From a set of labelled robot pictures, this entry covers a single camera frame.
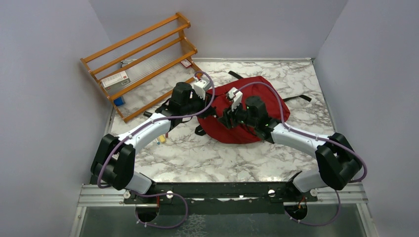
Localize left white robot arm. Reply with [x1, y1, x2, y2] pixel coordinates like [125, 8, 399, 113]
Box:
[90, 79, 215, 203]

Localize red student backpack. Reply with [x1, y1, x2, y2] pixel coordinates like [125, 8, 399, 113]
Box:
[195, 70, 313, 145]

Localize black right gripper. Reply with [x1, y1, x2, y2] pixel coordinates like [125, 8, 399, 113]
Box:
[217, 99, 257, 129]

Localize blue small object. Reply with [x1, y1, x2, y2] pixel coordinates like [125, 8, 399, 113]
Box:
[113, 96, 125, 107]

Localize orange wooden shelf rack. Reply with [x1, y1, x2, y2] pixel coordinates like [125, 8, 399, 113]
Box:
[80, 12, 200, 123]

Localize white red small box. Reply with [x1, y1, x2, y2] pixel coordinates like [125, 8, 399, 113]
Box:
[101, 71, 130, 91]

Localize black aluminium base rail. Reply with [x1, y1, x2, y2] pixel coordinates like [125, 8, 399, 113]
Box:
[78, 182, 369, 217]

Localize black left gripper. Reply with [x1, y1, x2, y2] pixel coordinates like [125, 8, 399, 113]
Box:
[181, 90, 215, 119]

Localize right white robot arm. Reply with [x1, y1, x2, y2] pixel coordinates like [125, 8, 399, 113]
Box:
[218, 96, 362, 201]

